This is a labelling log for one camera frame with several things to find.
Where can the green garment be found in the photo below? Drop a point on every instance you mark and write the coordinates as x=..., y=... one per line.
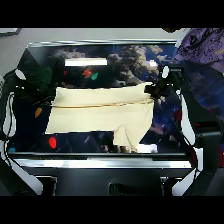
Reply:
x=40, y=76

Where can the silver frame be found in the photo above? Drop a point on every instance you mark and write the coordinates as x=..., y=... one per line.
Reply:
x=100, y=163

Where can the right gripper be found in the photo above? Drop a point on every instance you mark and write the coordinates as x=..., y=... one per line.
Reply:
x=153, y=90

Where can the purple printed garment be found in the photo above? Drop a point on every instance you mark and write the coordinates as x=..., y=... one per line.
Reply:
x=203, y=46

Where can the cream garment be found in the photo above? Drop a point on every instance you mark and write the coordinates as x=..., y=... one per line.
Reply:
x=100, y=113

